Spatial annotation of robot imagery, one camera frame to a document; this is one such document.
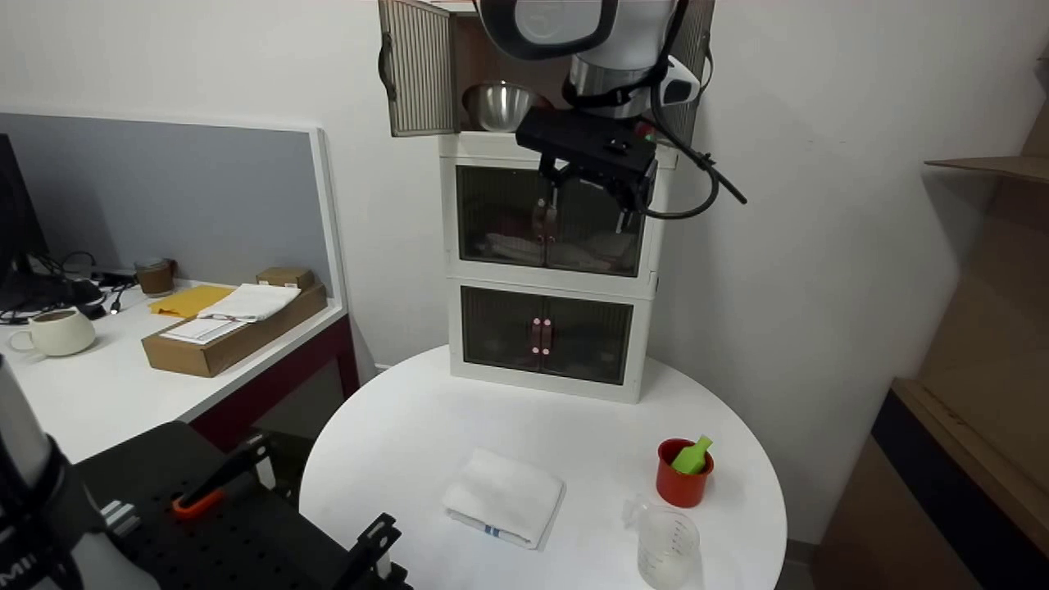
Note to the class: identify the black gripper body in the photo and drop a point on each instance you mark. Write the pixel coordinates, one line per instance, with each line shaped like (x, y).
(591, 143)

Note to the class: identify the white cabinet unit dark doors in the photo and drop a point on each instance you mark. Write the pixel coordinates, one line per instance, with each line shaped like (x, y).
(493, 218)
(593, 337)

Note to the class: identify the cabinet unit with brown interior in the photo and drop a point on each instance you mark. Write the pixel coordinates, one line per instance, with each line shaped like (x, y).
(463, 50)

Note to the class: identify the grey cabinet door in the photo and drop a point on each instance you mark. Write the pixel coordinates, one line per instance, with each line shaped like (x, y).
(705, 27)
(414, 67)

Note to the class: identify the green plastic toy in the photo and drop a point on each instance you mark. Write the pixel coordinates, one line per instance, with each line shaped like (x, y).
(694, 455)

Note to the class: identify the red plastic cup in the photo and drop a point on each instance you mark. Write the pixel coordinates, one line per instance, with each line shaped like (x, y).
(678, 489)

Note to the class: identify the white folded towel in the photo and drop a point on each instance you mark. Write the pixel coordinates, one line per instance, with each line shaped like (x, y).
(502, 496)

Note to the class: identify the white paper sheets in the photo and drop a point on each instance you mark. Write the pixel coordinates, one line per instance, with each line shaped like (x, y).
(247, 299)

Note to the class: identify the clear plastic beaker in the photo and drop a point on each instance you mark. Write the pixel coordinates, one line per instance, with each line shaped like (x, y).
(667, 553)

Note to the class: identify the white framed desk partition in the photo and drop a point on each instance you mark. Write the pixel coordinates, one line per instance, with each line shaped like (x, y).
(197, 197)

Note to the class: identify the open cardboard box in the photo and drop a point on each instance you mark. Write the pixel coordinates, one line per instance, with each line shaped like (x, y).
(217, 351)

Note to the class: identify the yellow envelope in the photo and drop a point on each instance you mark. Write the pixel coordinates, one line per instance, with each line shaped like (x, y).
(186, 299)

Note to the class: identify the wooden shelving unit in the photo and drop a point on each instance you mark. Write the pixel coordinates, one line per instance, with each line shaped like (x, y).
(972, 381)

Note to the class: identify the small brown box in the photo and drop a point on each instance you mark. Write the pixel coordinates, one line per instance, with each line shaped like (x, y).
(154, 275)

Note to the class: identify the black perforated board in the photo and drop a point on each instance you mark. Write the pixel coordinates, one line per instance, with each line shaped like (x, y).
(240, 544)

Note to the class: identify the white desk with maroon panel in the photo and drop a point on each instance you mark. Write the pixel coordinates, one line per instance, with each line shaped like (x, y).
(100, 394)

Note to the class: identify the white ceramic pot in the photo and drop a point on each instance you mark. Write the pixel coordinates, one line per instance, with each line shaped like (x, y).
(61, 333)

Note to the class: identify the black computer monitor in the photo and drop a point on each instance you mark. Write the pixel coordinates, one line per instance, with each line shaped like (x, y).
(17, 218)

